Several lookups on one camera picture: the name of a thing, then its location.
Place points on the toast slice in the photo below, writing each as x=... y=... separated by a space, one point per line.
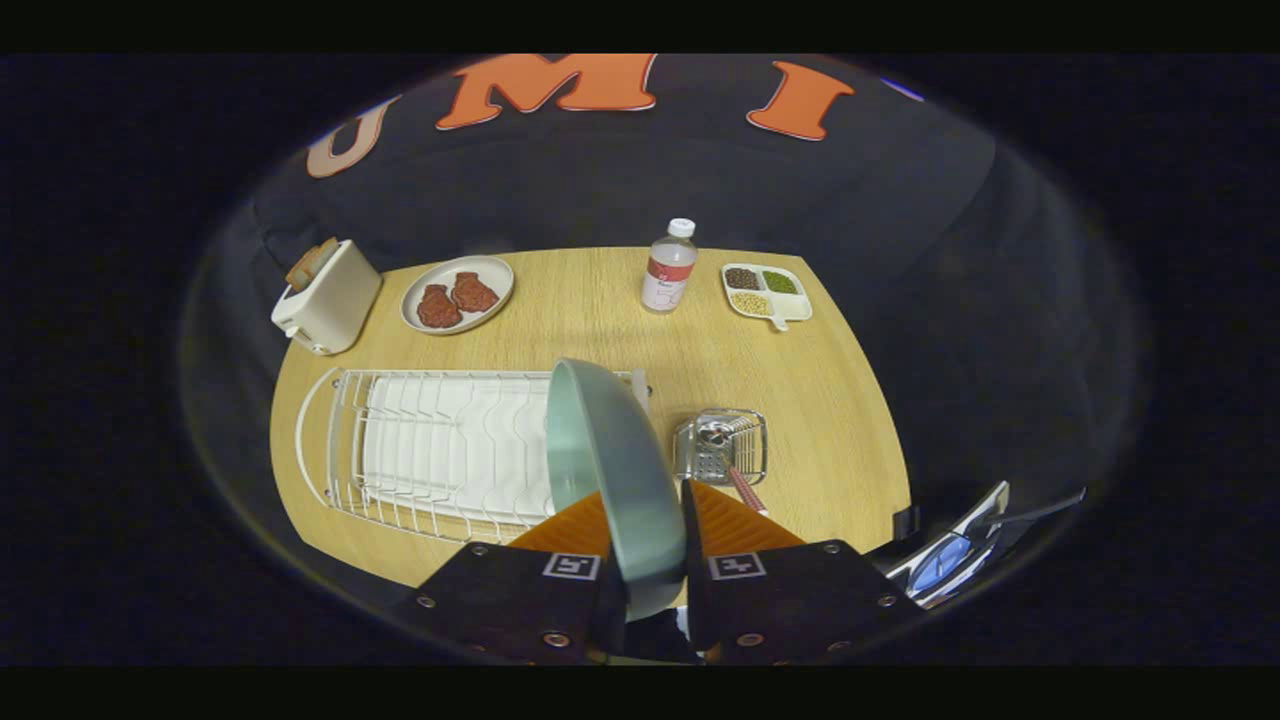
x=310 y=263

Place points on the beige oval plate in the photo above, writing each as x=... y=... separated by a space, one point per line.
x=495 y=275

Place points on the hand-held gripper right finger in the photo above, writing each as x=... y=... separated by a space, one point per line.
x=693 y=590

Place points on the brown meat piece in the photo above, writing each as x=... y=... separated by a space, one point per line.
x=473 y=292
x=438 y=307

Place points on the pale green plate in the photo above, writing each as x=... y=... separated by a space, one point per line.
x=620 y=480

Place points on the black table clamp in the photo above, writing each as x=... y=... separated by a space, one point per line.
x=905 y=520

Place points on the clear bottle with red label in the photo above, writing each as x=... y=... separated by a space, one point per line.
x=668 y=275

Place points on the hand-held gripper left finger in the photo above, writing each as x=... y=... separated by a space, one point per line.
x=500 y=600

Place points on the cream toaster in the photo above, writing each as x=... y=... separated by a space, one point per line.
x=335 y=300

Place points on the white divided tray with beans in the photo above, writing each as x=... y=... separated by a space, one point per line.
x=795 y=308

